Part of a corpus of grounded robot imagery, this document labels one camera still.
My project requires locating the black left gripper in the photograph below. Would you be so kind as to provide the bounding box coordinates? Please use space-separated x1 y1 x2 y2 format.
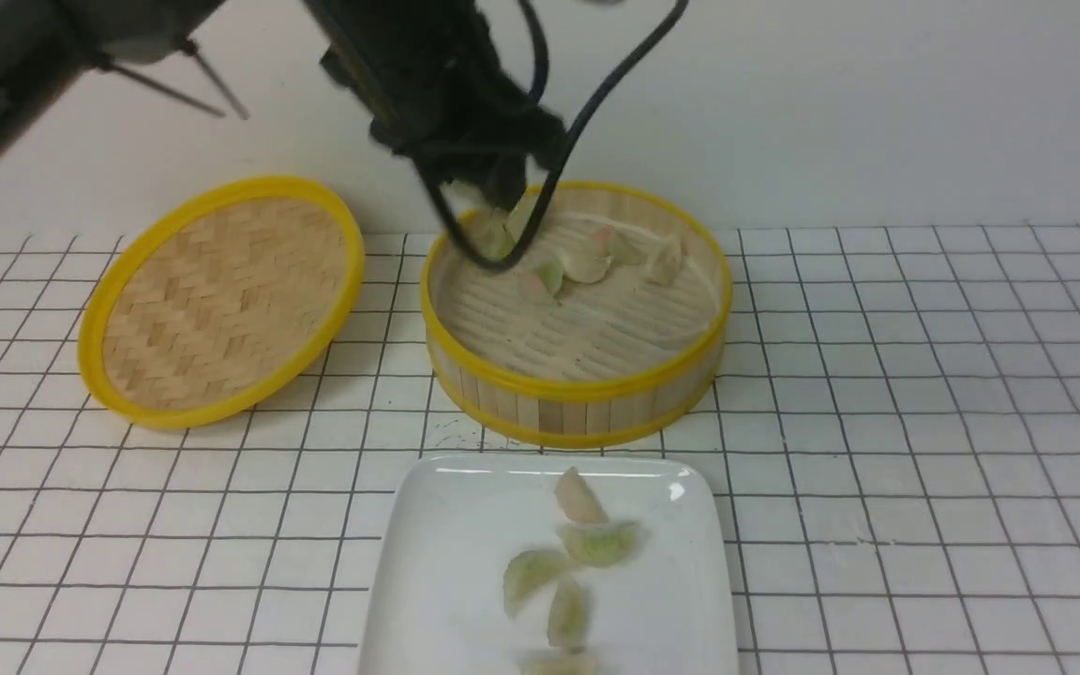
321 37 567 210

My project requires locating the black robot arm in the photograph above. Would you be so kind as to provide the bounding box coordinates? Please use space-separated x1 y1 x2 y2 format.
308 1 567 210

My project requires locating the pinkish dumpling on plate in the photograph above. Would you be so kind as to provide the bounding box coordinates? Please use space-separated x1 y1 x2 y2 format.
554 467 609 525

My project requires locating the green curved dumpling on plate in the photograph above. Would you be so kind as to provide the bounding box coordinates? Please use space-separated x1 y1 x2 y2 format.
502 548 575 619

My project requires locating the white square plate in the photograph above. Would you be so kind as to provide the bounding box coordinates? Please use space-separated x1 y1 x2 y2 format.
357 454 739 674

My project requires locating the pale green dumpling on plate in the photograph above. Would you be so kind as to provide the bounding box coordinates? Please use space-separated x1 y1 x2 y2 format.
546 576 592 651

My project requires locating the light green dumpling in steamer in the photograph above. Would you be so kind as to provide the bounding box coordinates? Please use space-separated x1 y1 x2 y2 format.
516 258 565 303

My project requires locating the pale dumpling in steamer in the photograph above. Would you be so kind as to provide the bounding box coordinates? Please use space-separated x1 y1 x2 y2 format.
557 249 615 285

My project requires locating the cream dumpling in steamer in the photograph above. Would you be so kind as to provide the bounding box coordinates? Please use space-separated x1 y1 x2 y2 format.
591 225 647 265

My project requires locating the yellow-rimmed bamboo steamer lid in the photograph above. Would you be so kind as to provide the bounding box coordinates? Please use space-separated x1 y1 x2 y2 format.
77 175 366 428

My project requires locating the white dumpling in steamer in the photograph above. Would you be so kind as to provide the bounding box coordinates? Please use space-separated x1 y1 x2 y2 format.
642 233 684 286

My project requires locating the yellow-rimmed bamboo steamer basket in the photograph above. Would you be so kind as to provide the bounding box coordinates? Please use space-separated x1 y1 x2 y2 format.
420 181 733 449

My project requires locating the black cable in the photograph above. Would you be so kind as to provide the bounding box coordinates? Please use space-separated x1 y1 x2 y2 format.
418 0 691 275

